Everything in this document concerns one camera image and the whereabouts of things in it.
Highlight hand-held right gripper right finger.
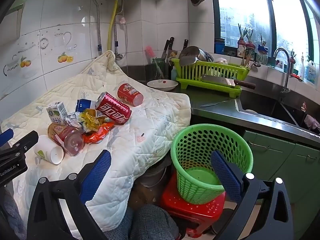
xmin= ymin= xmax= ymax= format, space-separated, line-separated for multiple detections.
xmin=210 ymin=150 xmax=294 ymax=240

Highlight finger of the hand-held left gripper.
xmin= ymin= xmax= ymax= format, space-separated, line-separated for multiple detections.
xmin=0 ymin=130 xmax=39 ymax=159
xmin=0 ymin=128 xmax=14 ymax=147

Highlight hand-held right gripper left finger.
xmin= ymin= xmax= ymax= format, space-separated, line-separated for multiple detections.
xmin=27 ymin=149 xmax=112 ymax=240

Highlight white paper cup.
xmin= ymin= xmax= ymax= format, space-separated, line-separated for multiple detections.
xmin=34 ymin=135 xmax=65 ymax=165

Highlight orange snack bag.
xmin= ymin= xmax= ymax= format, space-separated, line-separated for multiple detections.
xmin=82 ymin=122 xmax=115 ymax=144

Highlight green perforated plastic basket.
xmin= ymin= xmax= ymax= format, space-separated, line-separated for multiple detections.
xmin=170 ymin=124 xmax=254 ymax=205

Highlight small white milk carton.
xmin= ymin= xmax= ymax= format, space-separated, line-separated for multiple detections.
xmin=46 ymin=102 xmax=68 ymax=125

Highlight yellow wrapper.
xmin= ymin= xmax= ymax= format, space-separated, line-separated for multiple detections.
xmin=77 ymin=109 xmax=115 ymax=133

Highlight silver foil wrapper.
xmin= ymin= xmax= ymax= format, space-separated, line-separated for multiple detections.
xmin=65 ymin=112 xmax=84 ymax=132

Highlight red cola can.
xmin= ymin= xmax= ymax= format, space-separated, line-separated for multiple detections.
xmin=95 ymin=92 xmax=132 ymax=125

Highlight blue drink can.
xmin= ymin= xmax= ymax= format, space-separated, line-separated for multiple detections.
xmin=75 ymin=98 xmax=97 ymax=113

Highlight red printed drink can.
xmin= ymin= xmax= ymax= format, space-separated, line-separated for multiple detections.
xmin=117 ymin=82 xmax=144 ymax=107

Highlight red plastic stool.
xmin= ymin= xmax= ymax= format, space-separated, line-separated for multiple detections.
xmin=160 ymin=172 xmax=227 ymax=238

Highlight green kitchen cabinets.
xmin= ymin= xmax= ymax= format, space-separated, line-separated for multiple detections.
xmin=242 ymin=130 xmax=320 ymax=215

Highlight quilted printed white blanket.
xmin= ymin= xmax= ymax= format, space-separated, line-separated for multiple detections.
xmin=1 ymin=50 xmax=192 ymax=232

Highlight metal pot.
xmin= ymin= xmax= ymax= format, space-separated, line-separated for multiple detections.
xmin=140 ymin=159 xmax=173 ymax=188

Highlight person's plaid pants leg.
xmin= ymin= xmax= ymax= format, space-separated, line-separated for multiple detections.
xmin=104 ymin=204 xmax=179 ymax=240

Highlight steel sink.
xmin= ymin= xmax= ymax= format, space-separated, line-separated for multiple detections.
xmin=237 ymin=90 xmax=320 ymax=135

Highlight pink cloth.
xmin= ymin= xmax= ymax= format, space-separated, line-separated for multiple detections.
xmin=304 ymin=114 xmax=320 ymax=130

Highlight green plastic dish rack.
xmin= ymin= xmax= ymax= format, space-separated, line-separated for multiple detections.
xmin=171 ymin=58 xmax=250 ymax=98

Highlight steel faucet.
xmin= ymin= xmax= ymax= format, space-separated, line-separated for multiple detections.
xmin=273 ymin=47 xmax=292 ymax=94

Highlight glass jar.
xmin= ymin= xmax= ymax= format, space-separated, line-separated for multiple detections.
xmin=152 ymin=58 xmax=167 ymax=79

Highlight steel pot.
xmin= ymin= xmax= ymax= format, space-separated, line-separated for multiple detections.
xmin=178 ymin=46 xmax=208 ymax=67

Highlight jar with blue lid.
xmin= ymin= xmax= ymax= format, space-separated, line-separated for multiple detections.
xmin=256 ymin=34 xmax=269 ymax=65

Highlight blue container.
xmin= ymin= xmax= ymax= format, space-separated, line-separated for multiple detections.
xmin=214 ymin=37 xmax=225 ymax=55

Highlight white detergent bottle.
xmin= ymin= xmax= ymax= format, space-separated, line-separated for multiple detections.
xmin=299 ymin=52 xmax=306 ymax=79

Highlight small sprouting onion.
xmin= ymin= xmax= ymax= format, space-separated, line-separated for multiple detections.
xmin=287 ymin=50 xmax=298 ymax=74

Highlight jug with blue label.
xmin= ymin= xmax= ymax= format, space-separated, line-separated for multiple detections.
xmin=305 ymin=60 xmax=317 ymax=84

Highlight cleaver with wooden handle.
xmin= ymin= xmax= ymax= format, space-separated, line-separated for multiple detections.
xmin=201 ymin=74 xmax=256 ymax=90

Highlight corrugated metal hose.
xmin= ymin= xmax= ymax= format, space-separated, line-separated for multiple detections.
xmin=114 ymin=0 xmax=125 ymax=60
xmin=92 ymin=0 xmax=103 ymax=55

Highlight yellow gas hose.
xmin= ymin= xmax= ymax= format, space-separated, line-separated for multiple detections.
xmin=107 ymin=0 xmax=118 ymax=53

